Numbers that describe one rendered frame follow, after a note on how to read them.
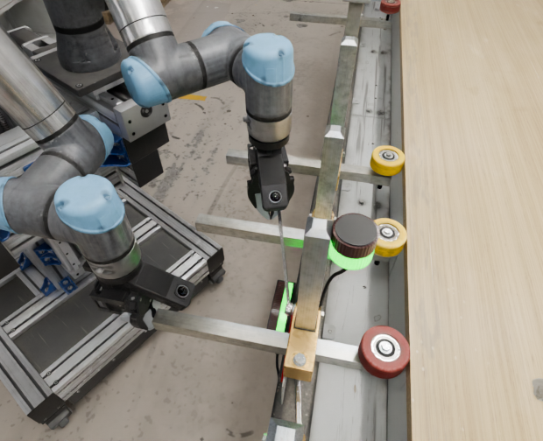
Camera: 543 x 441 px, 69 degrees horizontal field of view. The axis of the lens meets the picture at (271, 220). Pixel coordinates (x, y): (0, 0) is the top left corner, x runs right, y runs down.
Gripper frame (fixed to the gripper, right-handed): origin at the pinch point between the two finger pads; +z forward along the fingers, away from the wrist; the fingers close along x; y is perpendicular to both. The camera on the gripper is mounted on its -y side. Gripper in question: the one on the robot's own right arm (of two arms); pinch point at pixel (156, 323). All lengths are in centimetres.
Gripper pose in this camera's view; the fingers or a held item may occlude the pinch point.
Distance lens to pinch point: 82.1
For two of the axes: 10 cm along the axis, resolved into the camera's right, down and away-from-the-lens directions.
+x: -2.0, 7.3, -6.5
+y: -9.8, -1.6, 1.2
